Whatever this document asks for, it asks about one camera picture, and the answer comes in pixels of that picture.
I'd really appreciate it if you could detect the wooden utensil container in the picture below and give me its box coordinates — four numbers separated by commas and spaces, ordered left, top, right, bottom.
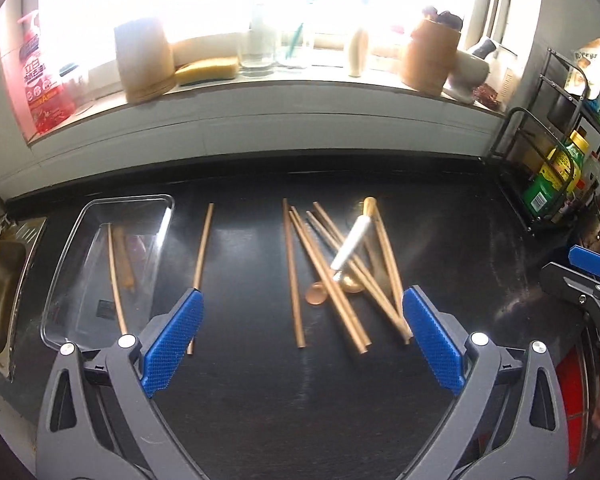
399, 19, 462, 97

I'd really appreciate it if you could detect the tall clear glass jar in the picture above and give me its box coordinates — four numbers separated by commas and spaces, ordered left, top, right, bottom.
239, 5, 280, 78

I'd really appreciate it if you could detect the green seasoning packet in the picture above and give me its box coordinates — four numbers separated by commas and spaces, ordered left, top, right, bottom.
522, 160, 568, 218

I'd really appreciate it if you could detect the dark pestle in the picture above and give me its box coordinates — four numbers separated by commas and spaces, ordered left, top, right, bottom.
467, 37, 498, 61

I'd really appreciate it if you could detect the yellow sponge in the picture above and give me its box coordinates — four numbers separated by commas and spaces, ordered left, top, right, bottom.
175, 57, 240, 87

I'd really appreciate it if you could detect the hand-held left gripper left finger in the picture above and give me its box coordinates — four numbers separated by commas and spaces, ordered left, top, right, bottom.
36, 287, 206, 480

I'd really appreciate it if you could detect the slim wooden chopstick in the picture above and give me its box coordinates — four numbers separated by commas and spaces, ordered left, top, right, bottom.
106, 224, 129, 336
187, 203, 215, 357

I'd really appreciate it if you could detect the white stone mortar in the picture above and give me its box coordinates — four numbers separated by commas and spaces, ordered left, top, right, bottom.
442, 50, 496, 105

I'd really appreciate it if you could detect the white orange seasoning bag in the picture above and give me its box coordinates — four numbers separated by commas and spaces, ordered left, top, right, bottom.
565, 37, 600, 101

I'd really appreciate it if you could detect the red dried chili bag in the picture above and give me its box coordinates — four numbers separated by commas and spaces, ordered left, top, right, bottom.
472, 85, 503, 110

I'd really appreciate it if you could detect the stainless steel sink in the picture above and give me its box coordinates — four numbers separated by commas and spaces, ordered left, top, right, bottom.
0, 217, 48, 381

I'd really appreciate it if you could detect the clear plastic tray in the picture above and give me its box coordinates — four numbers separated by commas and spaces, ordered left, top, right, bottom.
40, 194, 176, 351

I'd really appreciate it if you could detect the gold metal spoon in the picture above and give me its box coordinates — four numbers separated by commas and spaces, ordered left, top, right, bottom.
337, 197, 379, 295

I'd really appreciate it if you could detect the yellow green seasoning bottle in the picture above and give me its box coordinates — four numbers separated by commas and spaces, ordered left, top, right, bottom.
547, 130, 592, 196

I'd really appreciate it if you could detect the red detergent bottle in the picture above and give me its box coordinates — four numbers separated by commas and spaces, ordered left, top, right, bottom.
17, 10, 76, 136

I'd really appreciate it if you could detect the cream slim bottle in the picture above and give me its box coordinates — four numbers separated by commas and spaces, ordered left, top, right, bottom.
347, 27, 371, 78

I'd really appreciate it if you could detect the dark kitchen utensils bunch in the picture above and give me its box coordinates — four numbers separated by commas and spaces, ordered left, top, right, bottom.
422, 6, 463, 28

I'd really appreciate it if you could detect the red round dial scale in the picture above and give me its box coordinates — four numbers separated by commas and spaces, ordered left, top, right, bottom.
555, 345, 593, 466

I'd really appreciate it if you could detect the bunch of wooden chopsticks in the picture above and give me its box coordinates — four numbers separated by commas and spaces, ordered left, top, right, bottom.
281, 197, 415, 357

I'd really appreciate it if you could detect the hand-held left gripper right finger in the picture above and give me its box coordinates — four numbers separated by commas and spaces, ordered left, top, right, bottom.
401, 285, 571, 480

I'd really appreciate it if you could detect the white handled pink spoon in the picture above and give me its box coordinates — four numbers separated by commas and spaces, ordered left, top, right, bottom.
305, 217, 370, 306

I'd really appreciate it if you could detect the black wire rack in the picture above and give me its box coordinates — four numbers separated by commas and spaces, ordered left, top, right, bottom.
485, 47, 600, 233

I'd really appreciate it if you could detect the wooden cylinder holder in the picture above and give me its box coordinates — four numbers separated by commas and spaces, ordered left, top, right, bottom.
114, 16, 177, 103

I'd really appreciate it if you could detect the clear glass cup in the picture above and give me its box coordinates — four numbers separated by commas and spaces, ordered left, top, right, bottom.
277, 20, 315, 70

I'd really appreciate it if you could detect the teal toothbrush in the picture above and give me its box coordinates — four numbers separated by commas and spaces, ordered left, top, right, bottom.
285, 22, 306, 58

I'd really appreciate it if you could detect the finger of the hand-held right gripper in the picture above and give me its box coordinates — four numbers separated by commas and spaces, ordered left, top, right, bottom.
567, 245, 600, 281
539, 261, 600, 308

